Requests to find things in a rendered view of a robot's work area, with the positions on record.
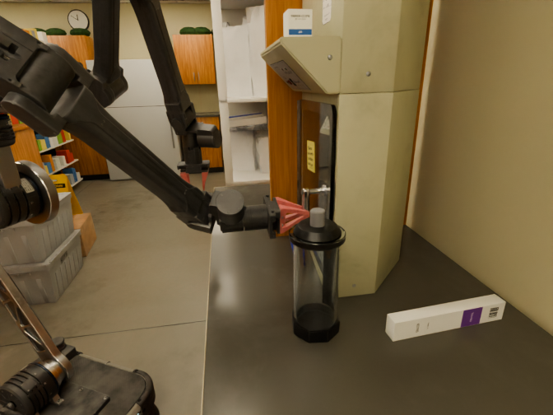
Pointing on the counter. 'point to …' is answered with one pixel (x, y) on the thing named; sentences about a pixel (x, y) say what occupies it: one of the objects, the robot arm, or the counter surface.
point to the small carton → (297, 22)
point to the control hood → (309, 61)
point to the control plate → (289, 75)
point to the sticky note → (310, 156)
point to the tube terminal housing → (373, 128)
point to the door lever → (309, 195)
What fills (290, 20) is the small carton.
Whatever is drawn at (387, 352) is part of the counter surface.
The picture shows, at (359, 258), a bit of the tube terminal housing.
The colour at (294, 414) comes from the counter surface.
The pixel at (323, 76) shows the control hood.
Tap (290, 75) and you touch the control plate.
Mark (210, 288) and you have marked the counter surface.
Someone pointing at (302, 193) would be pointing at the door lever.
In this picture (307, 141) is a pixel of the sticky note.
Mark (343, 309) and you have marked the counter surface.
